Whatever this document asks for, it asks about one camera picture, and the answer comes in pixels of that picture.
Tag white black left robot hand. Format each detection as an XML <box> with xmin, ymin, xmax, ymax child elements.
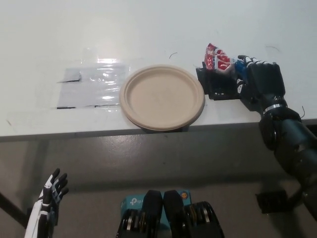
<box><xmin>24</xmin><ymin>168</ymin><xmax>70</xmax><ymax>238</ymax></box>

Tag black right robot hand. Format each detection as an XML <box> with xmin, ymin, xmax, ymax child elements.
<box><xmin>234</xmin><ymin>55</ymin><xmax>286</xmax><ymax>115</ymax></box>

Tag teal router box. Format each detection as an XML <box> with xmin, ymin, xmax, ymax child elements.
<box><xmin>120</xmin><ymin>189</ymin><xmax>192</xmax><ymax>230</ymax></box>

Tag red blue sunflower seed bag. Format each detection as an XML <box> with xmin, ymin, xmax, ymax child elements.
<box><xmin>204</xmin><ymin>43</ymin><xmax>248</xmax><ymax>75</ymax></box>

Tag black robot torso blocks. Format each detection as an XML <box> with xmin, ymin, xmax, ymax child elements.
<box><xmin>116</xmin><ymin>189</ymin><xmax>225</xmax><ymax>238</ymax></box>

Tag clear plastic sheet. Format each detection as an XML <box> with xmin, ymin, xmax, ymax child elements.
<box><xmin>56</xmin><ymin>63</ymin><xmax>131</xmax><ymax>110</ymax></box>

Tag small black floor marker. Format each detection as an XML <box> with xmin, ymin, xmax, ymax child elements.
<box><xmin>26</xmin><ymin>208</ymin><xmax>59</xmax><ymax>227</ymax></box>

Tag beige paper plate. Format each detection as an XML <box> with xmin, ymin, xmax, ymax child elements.
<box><xmin>118</xmin><ymin>63</ymin><xmax>206</xmax><ymax>131</ymax></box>

